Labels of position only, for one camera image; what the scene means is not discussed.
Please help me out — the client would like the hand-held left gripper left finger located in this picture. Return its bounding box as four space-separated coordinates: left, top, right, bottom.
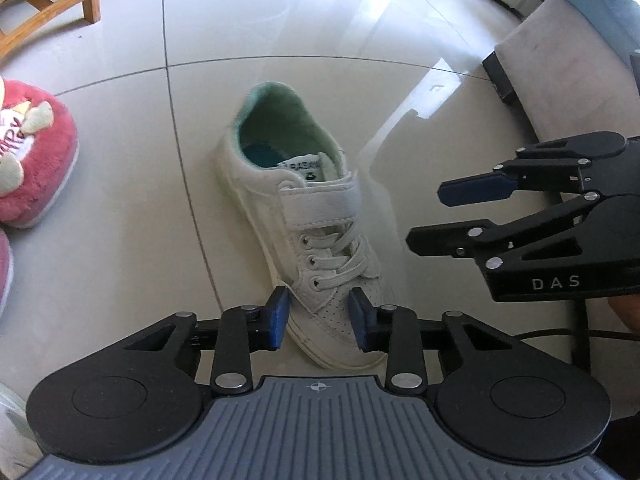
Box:
120 285 293 397

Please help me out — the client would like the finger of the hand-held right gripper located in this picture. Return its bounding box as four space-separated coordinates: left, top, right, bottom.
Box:
406 191 609 267
437 130 629 209

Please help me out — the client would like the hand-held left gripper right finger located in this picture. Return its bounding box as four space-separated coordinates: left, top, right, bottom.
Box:
347 286 518 397

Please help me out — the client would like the pink plush slipper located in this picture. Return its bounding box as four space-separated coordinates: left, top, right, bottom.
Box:
0 230 15 321
0 77 81 228

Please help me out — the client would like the person's right hand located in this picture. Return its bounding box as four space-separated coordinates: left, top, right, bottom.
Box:
606 292 640 334

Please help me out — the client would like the grey upholstered sofa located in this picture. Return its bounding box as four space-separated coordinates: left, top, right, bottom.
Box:
482 0 640 144

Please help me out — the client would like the light blue cloth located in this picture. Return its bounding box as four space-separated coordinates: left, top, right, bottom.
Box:
547 0 640 68

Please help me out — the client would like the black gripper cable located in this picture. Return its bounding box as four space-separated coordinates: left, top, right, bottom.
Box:
510 300 640 377

